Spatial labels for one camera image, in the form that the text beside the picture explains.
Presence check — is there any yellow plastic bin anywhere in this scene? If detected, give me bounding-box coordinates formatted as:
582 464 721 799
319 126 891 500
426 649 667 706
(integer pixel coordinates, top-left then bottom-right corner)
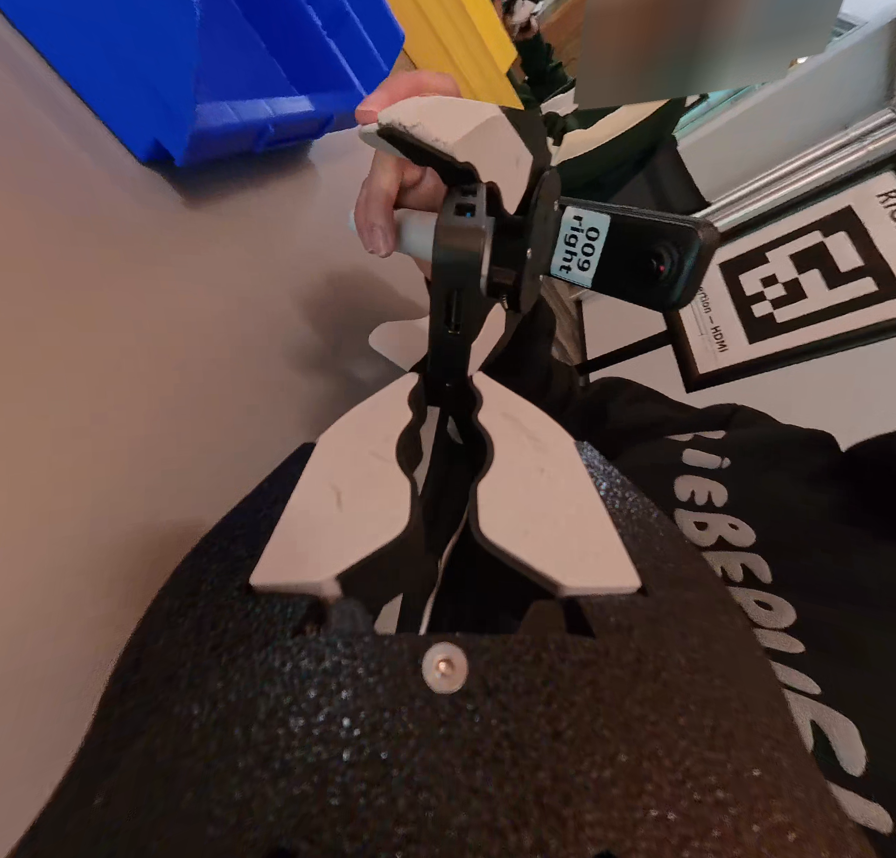
367 0 522 110

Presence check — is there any black hub with smooth cable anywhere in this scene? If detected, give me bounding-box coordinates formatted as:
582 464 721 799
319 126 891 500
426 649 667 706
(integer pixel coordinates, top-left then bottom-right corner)
395 180 499 635

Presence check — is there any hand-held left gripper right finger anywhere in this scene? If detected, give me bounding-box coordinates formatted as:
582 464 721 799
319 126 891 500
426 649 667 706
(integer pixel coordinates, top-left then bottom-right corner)
470 373 645 603

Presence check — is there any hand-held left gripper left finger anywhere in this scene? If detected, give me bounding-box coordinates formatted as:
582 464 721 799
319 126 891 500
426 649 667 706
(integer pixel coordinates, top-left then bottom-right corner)
248 371 429 603

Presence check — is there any black framed marker sign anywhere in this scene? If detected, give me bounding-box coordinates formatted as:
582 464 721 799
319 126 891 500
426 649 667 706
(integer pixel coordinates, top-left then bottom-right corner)
665 170 896 394

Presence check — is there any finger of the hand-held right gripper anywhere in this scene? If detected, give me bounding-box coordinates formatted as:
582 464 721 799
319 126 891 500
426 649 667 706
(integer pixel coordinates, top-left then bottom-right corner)
358 95 553 216
367 303 522 377

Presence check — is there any large blue plastic bin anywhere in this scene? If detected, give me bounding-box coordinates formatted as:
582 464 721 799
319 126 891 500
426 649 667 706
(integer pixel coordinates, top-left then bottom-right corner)
0 0 407 169

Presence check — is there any person's right hand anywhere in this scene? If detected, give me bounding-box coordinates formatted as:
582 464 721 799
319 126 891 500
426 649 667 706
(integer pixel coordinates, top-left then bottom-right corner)
353 70 466 258

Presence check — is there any person's black hoodie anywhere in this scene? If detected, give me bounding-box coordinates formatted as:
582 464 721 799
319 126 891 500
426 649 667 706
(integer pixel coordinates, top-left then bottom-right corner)
490 298 896 858

